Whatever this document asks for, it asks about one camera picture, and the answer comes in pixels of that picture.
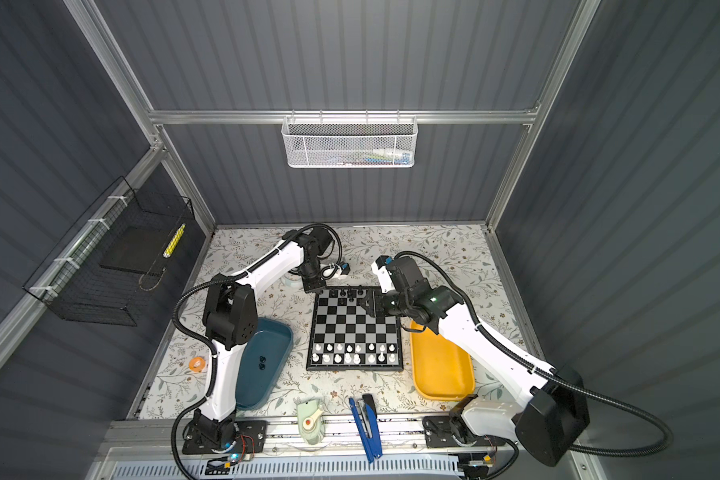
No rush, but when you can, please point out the light green tape dispenser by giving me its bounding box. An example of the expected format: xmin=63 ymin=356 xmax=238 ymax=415
xmin=296 ymin=399 xmax=325 ymax=446

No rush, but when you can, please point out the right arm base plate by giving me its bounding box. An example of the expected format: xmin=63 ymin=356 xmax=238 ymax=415
xmin=422 ymin=415 xmax=506 ymax=448

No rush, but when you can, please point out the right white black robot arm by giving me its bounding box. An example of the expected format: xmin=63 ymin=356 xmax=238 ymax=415
xmin=371 ymin=251 xmax=674 ymax=467

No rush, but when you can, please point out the white wire wall basket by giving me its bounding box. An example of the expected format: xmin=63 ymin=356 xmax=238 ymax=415
xmin=281 ymin=118 xmax=419 ymax=169

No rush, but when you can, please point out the yellow plastic tray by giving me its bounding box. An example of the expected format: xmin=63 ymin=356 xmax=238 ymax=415
xmin=410 ymin=330 xmax=476 ymax=401

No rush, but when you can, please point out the blue black stapler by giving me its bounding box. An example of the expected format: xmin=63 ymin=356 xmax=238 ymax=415
xmin=348 ymin=393 xmax=383 ymax=464

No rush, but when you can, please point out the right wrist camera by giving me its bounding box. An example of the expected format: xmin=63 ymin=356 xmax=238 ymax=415
xmin=371 ymin=255 xmax=395 ymax=293

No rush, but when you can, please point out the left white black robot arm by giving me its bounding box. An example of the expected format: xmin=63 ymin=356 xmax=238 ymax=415
xmin=172 ymin=223 xmax=346 ymax=452

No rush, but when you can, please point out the yellow green marker in basket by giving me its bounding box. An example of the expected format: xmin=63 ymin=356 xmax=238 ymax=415
xmin=162 ymin=223 xmax=186 ymax=259

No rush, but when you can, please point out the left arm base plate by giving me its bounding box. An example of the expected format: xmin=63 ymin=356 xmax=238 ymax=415
xmin=181 ymin=419 xmax=268 ymax=455

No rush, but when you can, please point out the black wire side basket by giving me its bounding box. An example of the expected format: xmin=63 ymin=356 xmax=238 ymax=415
xmin=23 ymin=180 xmax=194 ymax=327

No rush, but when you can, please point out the teal plastic tray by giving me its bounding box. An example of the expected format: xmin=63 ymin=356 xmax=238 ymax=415
xmin=236 ymin=317 xmax=293 ymax=410

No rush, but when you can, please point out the black white chess board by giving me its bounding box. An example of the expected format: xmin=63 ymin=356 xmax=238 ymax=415
xmin=306 ymin=286 xmax=404 ymax=372

